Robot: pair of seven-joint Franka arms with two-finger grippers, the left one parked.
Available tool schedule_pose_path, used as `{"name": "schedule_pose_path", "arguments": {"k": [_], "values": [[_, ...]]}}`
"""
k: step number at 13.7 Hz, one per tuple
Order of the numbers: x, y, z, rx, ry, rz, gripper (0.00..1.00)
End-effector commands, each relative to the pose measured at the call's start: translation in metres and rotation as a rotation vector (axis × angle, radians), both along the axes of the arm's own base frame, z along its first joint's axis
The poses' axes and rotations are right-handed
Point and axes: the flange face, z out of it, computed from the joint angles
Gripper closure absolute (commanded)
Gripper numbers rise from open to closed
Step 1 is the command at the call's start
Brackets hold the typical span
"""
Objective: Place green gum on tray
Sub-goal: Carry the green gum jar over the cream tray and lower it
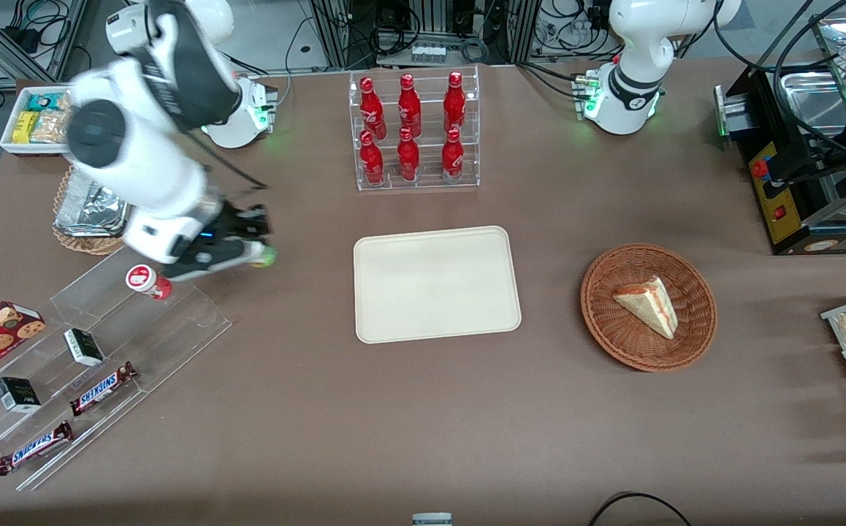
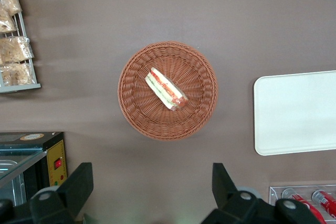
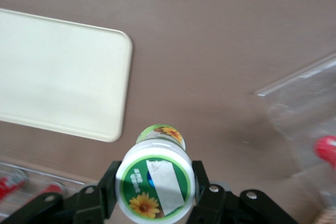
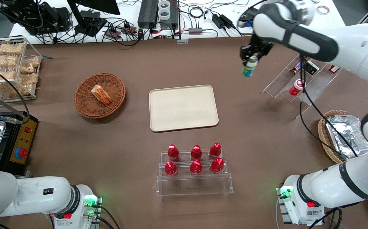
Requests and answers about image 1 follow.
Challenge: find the clear acrylic stepped display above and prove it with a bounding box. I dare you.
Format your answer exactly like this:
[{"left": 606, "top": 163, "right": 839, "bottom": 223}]
[{"left": 0, "top": 245, "right": 232, "bottom": 492}]

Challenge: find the silver foil packet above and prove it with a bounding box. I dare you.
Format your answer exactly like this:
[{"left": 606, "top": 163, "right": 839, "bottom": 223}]
[{"left": 56, "top": 179, "right": 132, "bottom": 237}]

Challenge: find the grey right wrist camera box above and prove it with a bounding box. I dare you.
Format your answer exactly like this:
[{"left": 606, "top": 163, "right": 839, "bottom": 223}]
[{"left": 167, "top": 240, "right": 264, "bottom": 283}]

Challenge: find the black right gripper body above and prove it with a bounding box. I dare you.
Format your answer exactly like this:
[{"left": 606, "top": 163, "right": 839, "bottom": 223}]
[{"left": 207, "top": 199, "right": 250, "bottom": 242}]

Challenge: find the Snickers chocolate bar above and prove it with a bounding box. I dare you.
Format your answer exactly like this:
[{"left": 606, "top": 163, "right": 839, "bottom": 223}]
[
  {"left": 0, "top": 422, "right": 74, "bottom": 476},
  {"left": 69, "top": 362, "right": 138, "bottom": 417}
]

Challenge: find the white snack bin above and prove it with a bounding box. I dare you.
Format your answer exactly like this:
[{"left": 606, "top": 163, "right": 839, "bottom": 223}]
[{"left": 1, "top": 85, "right": 77, "bottom": 156}]

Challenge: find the small black box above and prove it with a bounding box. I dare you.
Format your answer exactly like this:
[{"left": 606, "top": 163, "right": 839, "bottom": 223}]
[
  {"left": 0, "top": 377, "right": 42, "bottom": 413},
  {"left": 64, "top": 329, "right": 105, "bottom": 367}
]

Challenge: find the light wicker basket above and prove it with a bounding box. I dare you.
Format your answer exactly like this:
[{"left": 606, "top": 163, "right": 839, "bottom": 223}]
[{"left": 53, "top": 167, "right": 132, "bottom": 256}]

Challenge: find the black floor cable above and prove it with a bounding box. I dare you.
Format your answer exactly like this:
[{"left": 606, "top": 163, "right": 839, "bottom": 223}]
[{"left": 587, "top": 492, "right": 694, "bottom": 526}]

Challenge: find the red cola bottle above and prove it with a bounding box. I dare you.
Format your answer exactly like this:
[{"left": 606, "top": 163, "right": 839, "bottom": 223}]
[
  {"left": 397, "top": 127, "right": 421, "bottom": 183},
  {"left": 441, "top": 128, "right": 465, "bottom": 180},
  {"left": 397, "top": 73, "right": 422, "bottom": 138},
  {"left": 443, "top": 71, "right": 467, "bottom": 134},
  {"left": 359, "top": 76, "right": 387, "bottom": 140},
  {"left": 359, "top": 130, "right": 385, "bottom": 186}
]

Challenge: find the wrapped triangular sandwich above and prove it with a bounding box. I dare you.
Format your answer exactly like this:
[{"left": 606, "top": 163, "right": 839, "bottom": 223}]
[{"left": 612, "top": 275, "right": 679, "bottom": 340}]

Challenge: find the red gum bottle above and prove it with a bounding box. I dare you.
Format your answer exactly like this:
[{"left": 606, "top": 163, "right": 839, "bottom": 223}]
[{"left": 126, "top": 264, "right": 172, "bottom": 300}]

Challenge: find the brown round wicker basket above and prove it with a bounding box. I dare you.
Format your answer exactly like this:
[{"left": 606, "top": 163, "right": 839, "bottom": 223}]
[{"left": 581, "top": 243, "right": 718, "bottom": 373}]

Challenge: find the yellow snack pack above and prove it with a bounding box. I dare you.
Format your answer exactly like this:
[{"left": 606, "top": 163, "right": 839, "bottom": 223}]
[{"left": 12, "top": 111, "right": 40, "bottom": 144}]

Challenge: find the beige plastic tray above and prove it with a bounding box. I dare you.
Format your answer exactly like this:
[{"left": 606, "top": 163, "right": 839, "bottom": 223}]
[{"left": 354, "top": 226, "right": 522, "bottom": 344}]

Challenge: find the clear acrylic bottle rack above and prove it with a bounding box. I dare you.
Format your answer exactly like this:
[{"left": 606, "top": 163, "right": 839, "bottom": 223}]
[{"left": 348, "top": 66, "right": 481, "bottom": 192}]

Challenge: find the black sealing machine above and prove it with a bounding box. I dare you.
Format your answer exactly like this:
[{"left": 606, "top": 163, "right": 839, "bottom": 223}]
[{"left": 715, "top": 64, "right": 846, "bottom": 256}]

